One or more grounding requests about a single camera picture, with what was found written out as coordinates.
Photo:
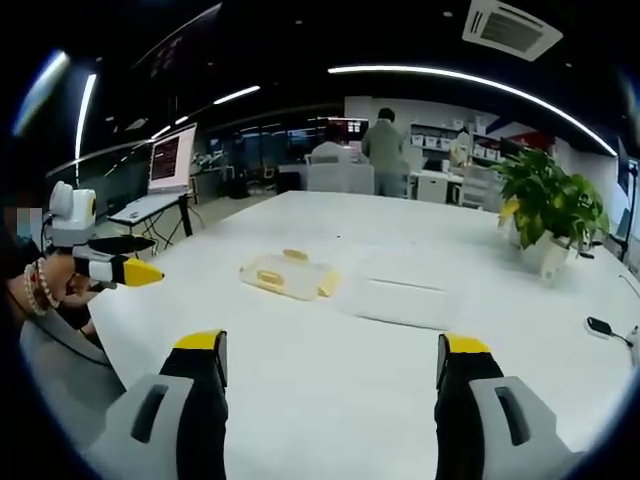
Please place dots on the ceiling air conditioner vent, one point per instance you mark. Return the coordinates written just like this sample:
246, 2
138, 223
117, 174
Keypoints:
511, 27

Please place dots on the shelf with white bins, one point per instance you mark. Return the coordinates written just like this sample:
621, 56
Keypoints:
450, 137

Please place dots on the laptop on stand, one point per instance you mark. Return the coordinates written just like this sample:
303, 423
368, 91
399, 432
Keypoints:
170, 157

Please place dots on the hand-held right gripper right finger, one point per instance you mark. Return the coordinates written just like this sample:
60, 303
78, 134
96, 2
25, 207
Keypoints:
460, 400

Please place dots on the clear box with yellow clasps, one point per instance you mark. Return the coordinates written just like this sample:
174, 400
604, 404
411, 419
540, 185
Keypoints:
287, 275

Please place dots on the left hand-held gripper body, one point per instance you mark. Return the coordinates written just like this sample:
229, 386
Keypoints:
67, 215

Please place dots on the clear plastic lid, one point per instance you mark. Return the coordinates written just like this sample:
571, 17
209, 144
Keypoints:
395, 300

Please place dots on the long curved ceiling light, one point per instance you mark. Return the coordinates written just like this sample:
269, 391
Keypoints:
500, 90

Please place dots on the folding side table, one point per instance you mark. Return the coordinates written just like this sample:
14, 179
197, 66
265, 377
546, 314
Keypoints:
150, 207

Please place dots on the green potted plant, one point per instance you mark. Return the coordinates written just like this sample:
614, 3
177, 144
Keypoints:
550, 205

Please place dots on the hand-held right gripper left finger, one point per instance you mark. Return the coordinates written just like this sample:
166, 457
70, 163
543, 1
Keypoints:
195, 400

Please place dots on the person's left hand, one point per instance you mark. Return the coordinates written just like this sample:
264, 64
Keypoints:
62, 280

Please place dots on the small black device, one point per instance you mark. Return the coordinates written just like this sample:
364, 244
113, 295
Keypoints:
601, 325

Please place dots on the black monitor on stand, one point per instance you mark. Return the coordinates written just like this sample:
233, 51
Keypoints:
629, 170

